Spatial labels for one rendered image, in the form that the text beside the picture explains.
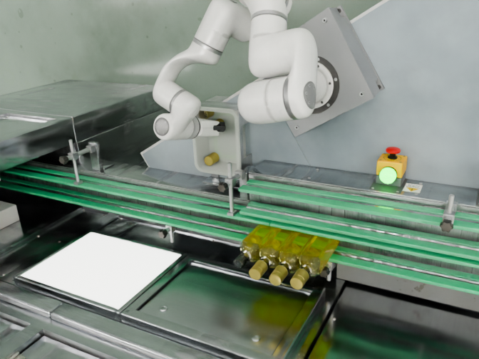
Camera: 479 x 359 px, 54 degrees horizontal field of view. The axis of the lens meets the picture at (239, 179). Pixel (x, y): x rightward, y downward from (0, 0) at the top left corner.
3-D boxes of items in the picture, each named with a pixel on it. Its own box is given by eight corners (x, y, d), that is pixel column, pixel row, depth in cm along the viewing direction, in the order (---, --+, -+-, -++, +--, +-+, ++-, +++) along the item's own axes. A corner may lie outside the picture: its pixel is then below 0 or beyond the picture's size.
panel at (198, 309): (92, 235, 176) (14, 284, 149) (90, 228, 175) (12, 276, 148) (326, 296, 136) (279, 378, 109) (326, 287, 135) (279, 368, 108)
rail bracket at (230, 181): (238, 204, 151) (219, 221, 141) (236, 154, 145) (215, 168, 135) (246, 206, 150) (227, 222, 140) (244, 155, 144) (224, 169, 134)
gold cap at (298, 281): (296, 278, 122) (289, 288, 118) (296, 267, 121) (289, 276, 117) (308, 282, 120) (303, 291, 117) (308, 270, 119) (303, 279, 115)
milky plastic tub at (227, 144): (207, 162, 168) (194, 171, 160) (203, 100, 159) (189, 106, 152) (251, 169, 160) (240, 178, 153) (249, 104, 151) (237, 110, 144)
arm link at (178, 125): (167, 82, 127) (194, 100, 124) (189, 85, 136) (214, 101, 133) (146, 132, 132) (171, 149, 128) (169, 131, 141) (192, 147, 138)
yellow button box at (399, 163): (380, 174, 140) (375, 183, 134) (383, 150, 137) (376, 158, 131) (405, 177, 137) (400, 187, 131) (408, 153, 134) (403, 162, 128)
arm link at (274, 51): (264, 35, 116) (325, 21, 107) (257, 129, 112) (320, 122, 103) (242, 18, 108) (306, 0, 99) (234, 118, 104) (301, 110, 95)
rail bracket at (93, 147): (105, 167, 188) (62, 188, 170) (99, 126, 182) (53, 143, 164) (115, 169, 186) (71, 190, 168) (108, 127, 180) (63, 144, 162)
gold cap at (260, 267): (256, 270, 127) (249, 278, 123) (255, 258, 126) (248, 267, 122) (268, 273, 125) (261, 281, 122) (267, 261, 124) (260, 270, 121)
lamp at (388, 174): (380, 180, 133) (377, 184, 130) (380, 165, 131) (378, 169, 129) (396, 182, 131) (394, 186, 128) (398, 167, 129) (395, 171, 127)
